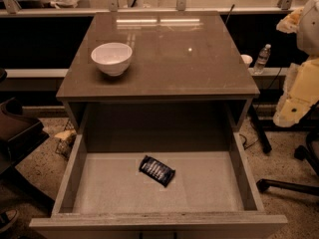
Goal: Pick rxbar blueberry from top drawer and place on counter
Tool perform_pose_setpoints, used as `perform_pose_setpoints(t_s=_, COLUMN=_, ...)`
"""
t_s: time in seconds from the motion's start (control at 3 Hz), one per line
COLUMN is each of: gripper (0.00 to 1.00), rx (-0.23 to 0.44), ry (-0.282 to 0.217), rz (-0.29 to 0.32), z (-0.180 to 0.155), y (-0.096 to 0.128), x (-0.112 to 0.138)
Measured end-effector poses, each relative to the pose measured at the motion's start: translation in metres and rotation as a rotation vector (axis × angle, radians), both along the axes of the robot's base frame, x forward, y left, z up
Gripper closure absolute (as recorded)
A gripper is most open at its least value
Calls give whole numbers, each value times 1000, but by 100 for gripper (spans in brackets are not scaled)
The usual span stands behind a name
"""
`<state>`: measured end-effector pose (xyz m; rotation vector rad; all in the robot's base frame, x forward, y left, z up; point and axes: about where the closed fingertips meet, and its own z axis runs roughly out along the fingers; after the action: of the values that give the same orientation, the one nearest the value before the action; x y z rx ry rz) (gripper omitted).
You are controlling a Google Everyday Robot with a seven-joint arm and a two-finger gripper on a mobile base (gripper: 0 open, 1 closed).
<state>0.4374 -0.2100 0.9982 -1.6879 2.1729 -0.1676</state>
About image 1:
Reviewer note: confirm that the dark blue rxbar wrapper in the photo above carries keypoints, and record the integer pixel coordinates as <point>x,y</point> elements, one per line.
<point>156,170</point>

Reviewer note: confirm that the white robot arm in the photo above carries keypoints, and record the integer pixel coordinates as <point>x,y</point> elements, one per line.
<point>301,85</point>

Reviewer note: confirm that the grey cabinet with counter top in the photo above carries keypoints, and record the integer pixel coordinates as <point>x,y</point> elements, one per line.
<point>186,88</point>

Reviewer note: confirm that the open grey top drawer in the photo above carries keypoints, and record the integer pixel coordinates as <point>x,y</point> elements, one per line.
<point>212,196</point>

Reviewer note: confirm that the white ceramic bowl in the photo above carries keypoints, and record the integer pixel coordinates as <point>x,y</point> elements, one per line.
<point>112,58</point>

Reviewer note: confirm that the white paper cup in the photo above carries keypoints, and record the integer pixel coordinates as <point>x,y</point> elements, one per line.
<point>247,60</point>

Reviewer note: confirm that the clear plastic water bottle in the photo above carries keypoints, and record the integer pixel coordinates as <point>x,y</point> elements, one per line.
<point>262,59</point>

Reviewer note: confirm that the dark brown chair left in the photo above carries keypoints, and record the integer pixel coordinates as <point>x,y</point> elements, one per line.
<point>19,136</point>

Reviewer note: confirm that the black office chair base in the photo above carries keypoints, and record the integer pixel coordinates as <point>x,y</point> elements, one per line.
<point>295,163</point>

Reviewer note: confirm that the shoe at left edge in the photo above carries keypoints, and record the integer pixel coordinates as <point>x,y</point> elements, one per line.
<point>7,219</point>

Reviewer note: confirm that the wire basket with yellow item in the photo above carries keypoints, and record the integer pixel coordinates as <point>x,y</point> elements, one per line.
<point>66,139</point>

